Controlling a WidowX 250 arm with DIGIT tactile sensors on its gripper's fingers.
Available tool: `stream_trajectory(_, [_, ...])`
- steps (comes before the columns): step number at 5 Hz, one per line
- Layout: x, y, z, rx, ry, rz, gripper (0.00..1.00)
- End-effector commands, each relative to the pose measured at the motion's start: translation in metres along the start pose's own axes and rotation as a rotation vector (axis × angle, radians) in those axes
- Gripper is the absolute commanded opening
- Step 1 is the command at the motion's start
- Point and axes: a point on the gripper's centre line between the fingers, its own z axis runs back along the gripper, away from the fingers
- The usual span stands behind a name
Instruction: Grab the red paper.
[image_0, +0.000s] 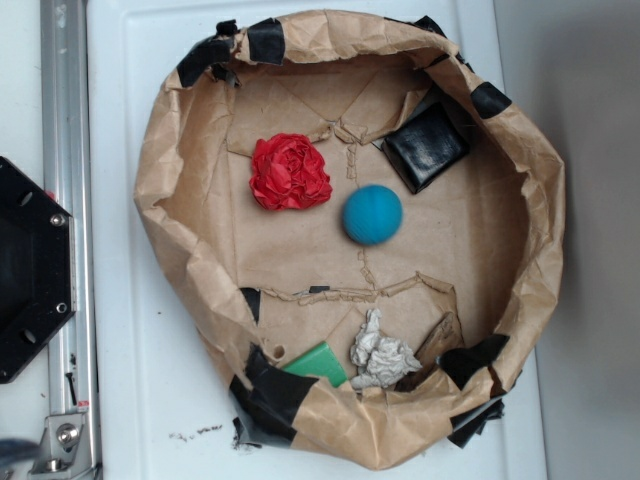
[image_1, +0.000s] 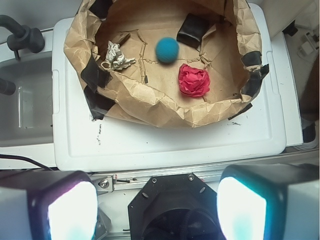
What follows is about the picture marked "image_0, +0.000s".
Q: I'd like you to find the metal corner bracket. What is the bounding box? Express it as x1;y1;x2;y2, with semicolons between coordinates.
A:
28;413;94;479

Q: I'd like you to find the brown wooden piece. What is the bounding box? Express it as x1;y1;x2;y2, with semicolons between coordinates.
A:
395;312;464;392

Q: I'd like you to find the brown paper bag tray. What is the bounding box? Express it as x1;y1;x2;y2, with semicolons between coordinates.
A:
134;10;566;470

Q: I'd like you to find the green plastic block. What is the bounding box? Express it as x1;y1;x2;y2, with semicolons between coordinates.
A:
281;342;348;387

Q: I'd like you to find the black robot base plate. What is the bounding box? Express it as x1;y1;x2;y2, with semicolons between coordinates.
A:
0;157;74;384

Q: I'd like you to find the aluminium extrusion rail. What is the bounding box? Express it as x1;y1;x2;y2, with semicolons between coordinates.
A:
40;1;103;479

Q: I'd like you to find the crumpled white paper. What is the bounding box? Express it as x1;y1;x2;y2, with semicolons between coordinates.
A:
349;308;422;391

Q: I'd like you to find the black rectangular block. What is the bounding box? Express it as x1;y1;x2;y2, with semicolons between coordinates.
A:
382;102;470;194

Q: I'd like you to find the white plastic board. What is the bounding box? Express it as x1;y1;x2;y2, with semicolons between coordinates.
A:
86;1;547;479

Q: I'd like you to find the crumpled red paper ball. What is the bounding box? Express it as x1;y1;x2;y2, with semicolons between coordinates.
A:
249;133;333;211

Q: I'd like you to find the blue ball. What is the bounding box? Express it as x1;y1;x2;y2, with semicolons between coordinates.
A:
342;185;403;245

